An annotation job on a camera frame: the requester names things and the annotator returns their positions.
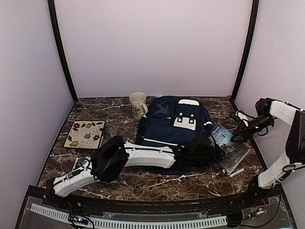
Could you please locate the blue pen beside plate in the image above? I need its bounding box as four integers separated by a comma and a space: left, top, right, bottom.
100, 132, 105, 146

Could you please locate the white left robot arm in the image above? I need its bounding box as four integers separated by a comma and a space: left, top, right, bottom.
46, 134, 224, 208

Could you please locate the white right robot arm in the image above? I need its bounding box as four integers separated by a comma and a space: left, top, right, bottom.
231, 98, 305, 207

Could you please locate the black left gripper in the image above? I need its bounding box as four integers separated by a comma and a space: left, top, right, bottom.
192, 144, 226, 168

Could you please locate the dark blue hardcover book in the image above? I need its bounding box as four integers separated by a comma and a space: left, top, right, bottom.
211, 123, 250, 175

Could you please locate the black front table rail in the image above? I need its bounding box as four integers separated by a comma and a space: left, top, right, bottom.
50, 194, 250, 215

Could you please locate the black right frame post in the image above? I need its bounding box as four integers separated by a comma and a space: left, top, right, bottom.
231, 0, 259, 101

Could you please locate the red white pen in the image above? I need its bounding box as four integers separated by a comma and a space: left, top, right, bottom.
225, 168, 244, 180

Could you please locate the navy blue student backpack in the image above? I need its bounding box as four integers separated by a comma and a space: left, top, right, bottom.
136, 96, 213, 175

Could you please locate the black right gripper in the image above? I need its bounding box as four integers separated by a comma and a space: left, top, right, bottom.
231, 115, 273, 144

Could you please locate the white cable duct strip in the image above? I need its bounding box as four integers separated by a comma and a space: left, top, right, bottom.
30, 204, 227, 229

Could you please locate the cream seashell mug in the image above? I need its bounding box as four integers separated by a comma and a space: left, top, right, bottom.
129, 92, 148, 120

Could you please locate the black frame post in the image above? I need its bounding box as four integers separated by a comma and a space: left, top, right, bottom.
231, 0, 259, 101
47, 0, 78, 103

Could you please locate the black marker pen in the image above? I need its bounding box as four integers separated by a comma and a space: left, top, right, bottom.
72, 157, 79, 172

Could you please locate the black left frame post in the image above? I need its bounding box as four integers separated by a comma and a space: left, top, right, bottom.
47, 0, 78, 103

